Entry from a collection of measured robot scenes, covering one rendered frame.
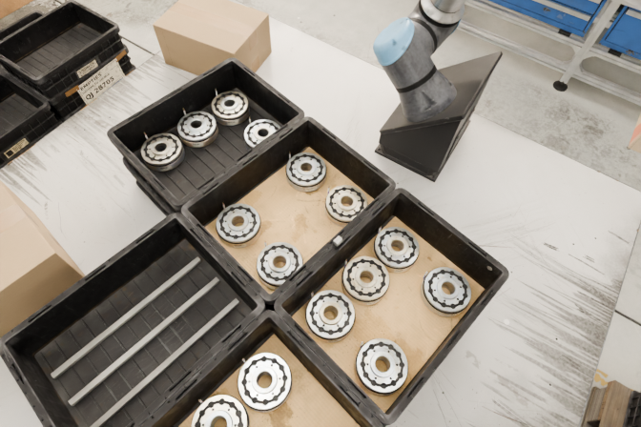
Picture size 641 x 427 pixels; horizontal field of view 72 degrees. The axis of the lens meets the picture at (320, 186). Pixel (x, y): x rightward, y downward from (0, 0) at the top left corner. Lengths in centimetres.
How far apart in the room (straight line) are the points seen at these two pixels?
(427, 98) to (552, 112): 165
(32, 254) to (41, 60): 124
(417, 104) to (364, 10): 197
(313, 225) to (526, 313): 57
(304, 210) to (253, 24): 69
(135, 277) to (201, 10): 91
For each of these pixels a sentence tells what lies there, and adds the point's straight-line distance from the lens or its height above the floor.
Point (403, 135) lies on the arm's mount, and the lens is 126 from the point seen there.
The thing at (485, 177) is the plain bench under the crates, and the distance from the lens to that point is 140.
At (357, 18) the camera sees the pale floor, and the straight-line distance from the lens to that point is 302.
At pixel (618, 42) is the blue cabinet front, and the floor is 37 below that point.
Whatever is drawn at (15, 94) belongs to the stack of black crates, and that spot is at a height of 38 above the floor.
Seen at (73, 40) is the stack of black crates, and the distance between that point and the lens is 225.
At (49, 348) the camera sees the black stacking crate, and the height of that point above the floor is 83.
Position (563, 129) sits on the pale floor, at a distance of 271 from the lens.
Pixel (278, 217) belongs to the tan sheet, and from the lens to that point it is 107.
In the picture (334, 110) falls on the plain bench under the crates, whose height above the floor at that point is 70.
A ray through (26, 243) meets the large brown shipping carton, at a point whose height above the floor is 90.
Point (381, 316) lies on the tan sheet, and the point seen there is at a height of 83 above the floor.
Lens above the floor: 177
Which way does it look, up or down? 57 degrees down
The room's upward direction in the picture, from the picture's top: 4 degrees clockwise
